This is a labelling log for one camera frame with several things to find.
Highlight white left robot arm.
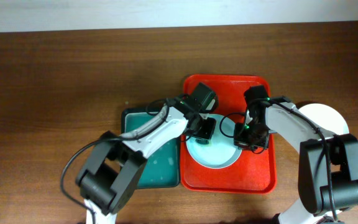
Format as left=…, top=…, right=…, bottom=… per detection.
left=75, top=96, right=218, bottom=223

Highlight red plastic tray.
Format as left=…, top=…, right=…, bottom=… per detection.
left=180, top=74, right=277, bottom=194

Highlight white plate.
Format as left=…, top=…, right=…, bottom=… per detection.
left=299, top=103, right=350, bottom=135

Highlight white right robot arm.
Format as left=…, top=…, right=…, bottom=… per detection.
left=234, top=97, right=358, bottom=223

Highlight yellow green scrub sponge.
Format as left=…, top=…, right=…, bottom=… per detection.
left=196, top=139, right=209, bottom=145

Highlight dark green water tray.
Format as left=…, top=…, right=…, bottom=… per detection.
left=121, top=108, right=180, bottom=189

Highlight light blue plate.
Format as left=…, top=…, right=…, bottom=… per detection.
left=186, top=114, right=242, bottom=169

